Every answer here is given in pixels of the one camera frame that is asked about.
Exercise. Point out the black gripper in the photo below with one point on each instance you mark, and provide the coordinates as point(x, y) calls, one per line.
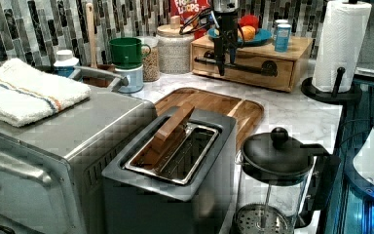
point(227, 25)

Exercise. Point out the wooden drawer box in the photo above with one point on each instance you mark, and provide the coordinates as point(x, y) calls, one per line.
point(292, 64)

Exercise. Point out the black drawer handle bar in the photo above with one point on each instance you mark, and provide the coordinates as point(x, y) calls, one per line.
point(268, 67)

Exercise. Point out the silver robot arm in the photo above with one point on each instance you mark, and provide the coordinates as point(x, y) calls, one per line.
point(224, 6)

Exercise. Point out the orange fruit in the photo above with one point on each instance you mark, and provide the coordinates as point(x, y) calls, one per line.
point(247, 33)

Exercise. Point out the red bowl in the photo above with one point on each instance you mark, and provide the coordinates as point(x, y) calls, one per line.
point(249, 20)

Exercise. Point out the blue plate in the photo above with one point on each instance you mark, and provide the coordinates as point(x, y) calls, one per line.
point(260, 38)

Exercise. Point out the white ceramic canister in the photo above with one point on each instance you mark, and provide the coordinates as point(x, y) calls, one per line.
point(173, 48)

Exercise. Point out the red cereal box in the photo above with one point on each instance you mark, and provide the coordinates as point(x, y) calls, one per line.
point(183, 10)

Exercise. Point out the blue salt can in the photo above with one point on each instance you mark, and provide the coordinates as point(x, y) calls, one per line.
point(282, 35)

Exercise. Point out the wooden cutting board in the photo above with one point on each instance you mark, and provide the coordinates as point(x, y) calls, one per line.
point(247, 113)

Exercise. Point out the glass jar of grains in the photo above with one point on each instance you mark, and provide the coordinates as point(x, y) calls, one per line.
point(151, 69)

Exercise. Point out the light blue mug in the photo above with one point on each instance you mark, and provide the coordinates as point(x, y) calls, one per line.
point(135, 78)

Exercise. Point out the green mug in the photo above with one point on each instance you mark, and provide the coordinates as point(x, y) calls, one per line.
point(128, 52)

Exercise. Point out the dark wooden block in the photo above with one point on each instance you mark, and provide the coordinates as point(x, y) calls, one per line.
point(166, 139)

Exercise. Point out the white paper towel roll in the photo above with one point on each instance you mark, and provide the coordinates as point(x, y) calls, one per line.
point(340, 43)

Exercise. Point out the black paper towel holder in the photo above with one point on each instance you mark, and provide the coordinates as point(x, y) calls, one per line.
point(334, 96)

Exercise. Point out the grey toaster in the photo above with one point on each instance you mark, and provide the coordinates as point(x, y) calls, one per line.
point(189, 192)

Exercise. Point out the glass french press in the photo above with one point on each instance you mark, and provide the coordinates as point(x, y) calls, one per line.
point(283, 181)

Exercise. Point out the white lidded bottle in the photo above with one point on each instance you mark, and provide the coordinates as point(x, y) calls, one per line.
point(65, 63)

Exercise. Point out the white striped towel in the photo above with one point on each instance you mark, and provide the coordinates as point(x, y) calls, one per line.
point(28, 95)

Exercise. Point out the silver toaster oven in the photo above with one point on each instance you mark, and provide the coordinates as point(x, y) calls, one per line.
point(50, 171)

